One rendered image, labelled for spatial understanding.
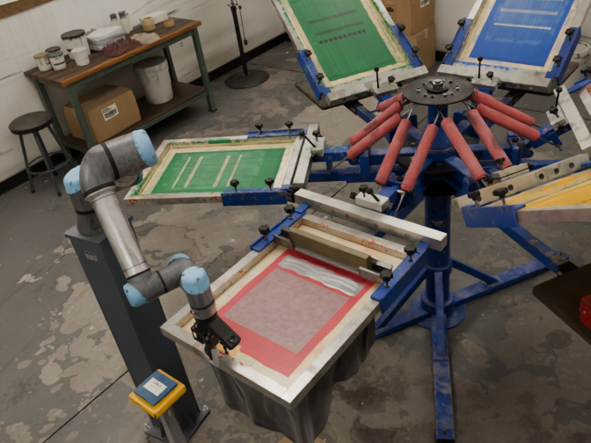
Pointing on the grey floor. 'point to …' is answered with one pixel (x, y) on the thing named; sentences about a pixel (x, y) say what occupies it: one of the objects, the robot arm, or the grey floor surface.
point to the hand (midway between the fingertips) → (223, 359)
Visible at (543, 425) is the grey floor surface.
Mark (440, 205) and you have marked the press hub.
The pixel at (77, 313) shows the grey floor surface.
